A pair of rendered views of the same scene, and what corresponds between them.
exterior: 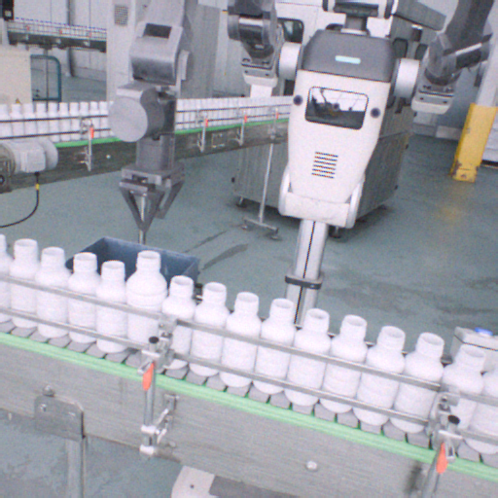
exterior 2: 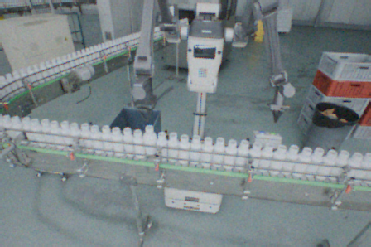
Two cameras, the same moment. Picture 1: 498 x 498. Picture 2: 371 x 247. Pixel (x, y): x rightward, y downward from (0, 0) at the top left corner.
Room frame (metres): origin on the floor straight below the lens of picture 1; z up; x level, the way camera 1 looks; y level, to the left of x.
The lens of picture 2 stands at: (-0.10, 0.05, 1.82)
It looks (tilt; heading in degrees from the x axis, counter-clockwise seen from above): 35 degrees down; 356
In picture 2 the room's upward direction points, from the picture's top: 2 degrees clockwise
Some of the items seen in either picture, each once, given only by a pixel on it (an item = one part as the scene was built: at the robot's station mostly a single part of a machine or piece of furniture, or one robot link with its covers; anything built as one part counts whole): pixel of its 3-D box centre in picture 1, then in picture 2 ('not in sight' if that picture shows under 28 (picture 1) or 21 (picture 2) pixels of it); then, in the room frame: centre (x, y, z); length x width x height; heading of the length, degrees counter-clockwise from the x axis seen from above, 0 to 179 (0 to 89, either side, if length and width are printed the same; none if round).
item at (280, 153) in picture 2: not in sight; (277, 159); (0.64, -0.47, 1.08); 0.06 x 0.06 x 0.17
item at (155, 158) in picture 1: (155, 153); (146, 95); (0.77, 0.17, 1.37); 0.10 x 0.07 x 0.07; 169
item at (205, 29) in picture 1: (185, 74); (132, 9); (7.69, 1.34, 0.96); 0.82 x 0.50 x 1.91; 151
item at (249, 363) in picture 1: (241, 339); (184, 149); (0.73, 0.00, 1.08); 0.06 x 0.06 x 0.17
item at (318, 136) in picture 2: not in sight; (325, 133); (1.82, -1.80, 0.32); 0.45 x 0.45 x 0.64
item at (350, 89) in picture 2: not in sight; (344, 83); (2.30, -2.17, 0.78); 0.61 x 0.41 x 0.22; 86
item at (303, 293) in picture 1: (294, 329); (199, 129); (1.36, -0.17, 0.74); 0.11 x 0.11 x 0.40; 79
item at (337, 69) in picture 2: not in sight; (350, 66); (2.30, -2.16, 1.00); 0.61 x 0.41 x 0.22; 87
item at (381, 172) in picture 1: (333, 112); (200, 21); (5.20, -0.60, 1.00); 1.60 x 1.30 x 2.00; 151
